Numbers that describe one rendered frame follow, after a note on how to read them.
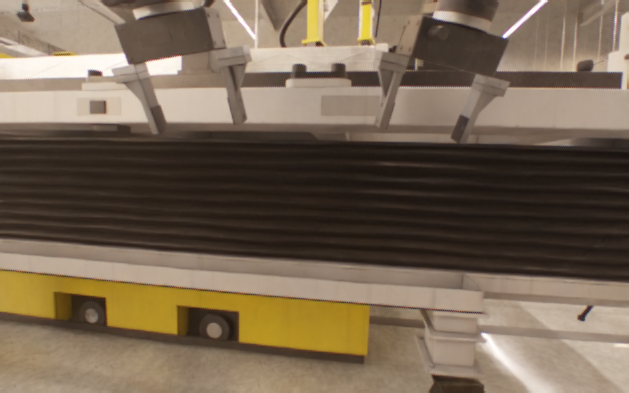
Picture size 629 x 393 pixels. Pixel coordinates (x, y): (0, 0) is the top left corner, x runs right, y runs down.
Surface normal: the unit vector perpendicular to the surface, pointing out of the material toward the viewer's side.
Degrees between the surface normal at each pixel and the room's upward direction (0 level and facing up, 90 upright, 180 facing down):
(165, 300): 90
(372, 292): 90
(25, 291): 90
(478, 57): 114
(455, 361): 90
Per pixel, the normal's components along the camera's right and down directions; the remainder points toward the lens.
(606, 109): -0.14, 0.08
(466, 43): 0.11, 0.48
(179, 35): -0.11, 0.47
